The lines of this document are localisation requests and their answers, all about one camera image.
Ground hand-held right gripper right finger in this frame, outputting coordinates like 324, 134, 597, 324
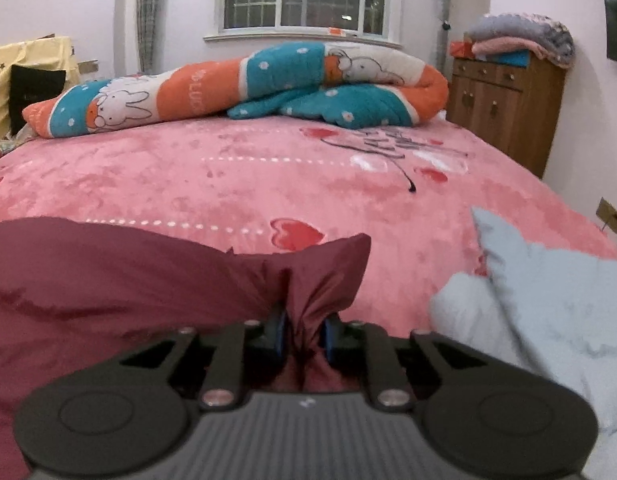
321, 316, 490, 409

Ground black cushion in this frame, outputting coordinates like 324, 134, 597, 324
9, 64, 68, 137

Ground teal folded cloth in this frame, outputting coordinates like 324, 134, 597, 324
481, 50, 533, 67

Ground grey checked curtain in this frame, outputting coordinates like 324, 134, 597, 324
135, 0, 168, 75
431, 0, 463, 81

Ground rolled rabbit print quilt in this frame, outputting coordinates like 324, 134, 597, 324
22, 41, 450, 140

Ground wooden cabinet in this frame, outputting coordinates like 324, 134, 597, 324
445, 54, 568, 179

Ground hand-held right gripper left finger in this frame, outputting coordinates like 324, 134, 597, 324
120, 309, 290, 410

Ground folded pink blanket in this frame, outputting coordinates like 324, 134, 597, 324
470, 36, 549, 62

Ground floral patterned cloth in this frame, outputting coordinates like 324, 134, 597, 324
0, 127, 36, 163

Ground maroon garment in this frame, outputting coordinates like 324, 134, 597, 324
0, 216, 373, 480

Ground folded grey blanket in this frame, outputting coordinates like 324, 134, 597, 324
466, 13, 576, 70

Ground yellow cloth cover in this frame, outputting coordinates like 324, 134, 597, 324
0, 35, 83, 143

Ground light blue garment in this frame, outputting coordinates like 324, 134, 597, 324
429, 206, 617, 480

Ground pink heart print bed blanket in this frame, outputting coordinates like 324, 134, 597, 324
0, 109, 617, 341

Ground wall socket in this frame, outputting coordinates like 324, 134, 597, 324
595, 197, 617, 248

